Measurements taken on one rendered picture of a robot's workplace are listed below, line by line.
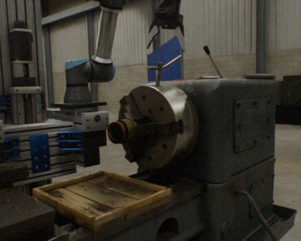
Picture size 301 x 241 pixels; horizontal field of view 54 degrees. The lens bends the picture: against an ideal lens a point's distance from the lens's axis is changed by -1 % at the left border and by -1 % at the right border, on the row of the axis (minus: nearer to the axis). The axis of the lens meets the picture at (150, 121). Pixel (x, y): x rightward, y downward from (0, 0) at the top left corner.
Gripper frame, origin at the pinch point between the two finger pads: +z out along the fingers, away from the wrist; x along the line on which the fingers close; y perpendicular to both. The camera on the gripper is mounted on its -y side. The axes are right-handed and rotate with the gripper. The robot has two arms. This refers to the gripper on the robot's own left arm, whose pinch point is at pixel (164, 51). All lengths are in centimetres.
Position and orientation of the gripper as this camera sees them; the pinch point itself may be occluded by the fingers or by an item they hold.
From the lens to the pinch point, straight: 112.9
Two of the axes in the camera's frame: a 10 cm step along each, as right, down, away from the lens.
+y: 3.9, -1.8, 9.0
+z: -0.9, 9.7, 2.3
